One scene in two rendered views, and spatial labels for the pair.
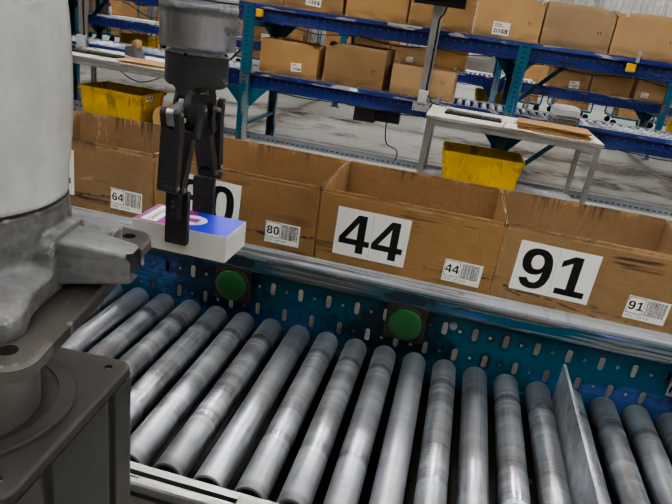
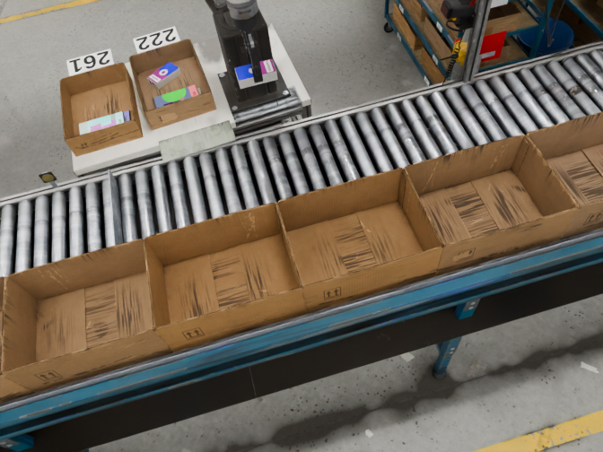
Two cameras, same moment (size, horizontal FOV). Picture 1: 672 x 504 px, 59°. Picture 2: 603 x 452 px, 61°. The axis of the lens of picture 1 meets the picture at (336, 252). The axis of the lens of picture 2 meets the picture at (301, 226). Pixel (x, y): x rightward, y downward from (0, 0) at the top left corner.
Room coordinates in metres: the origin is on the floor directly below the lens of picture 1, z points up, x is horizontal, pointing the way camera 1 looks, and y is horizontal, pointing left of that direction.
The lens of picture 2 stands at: (2.09, -0.16, 2.24)
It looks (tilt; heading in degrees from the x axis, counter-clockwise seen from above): 56 degrees down; 163
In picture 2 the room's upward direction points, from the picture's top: 9 degrees counter-clockwise
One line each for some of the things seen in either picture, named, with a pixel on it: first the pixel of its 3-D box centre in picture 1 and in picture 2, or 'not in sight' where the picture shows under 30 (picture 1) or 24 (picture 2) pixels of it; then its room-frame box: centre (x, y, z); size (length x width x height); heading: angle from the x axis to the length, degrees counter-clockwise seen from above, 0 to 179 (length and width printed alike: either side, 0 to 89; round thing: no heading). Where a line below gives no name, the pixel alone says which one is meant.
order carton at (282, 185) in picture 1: (255, 191); (355, 239); (1.39, 0.22, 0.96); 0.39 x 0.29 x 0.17; 80
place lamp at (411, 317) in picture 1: (404, 325); not in sight; (1.10, -0.17, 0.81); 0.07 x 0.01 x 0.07; 80
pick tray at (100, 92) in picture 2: not in sight; (100, 107); (0.22, -0.36, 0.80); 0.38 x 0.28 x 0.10; 173
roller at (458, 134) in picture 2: not in sight; (460, 136); (1.04, 0.86, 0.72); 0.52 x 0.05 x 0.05; 170
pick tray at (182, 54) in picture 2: not in sight; (171, 82); (0.23, -0.05, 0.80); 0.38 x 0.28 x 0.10; 175
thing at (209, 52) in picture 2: not in sight; (182, 91); (0.23, -0.02, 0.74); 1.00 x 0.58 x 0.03; 83
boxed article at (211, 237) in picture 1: (190, 232); (256, 73); (0.73, 0.20, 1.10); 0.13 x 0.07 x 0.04; 80
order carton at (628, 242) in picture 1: (582, 256); (90, 314); (1.26, -0.55, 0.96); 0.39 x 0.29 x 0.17; 80
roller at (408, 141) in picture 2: not in sight; (413, 150); (1.01, 0.67, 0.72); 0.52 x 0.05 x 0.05; 170
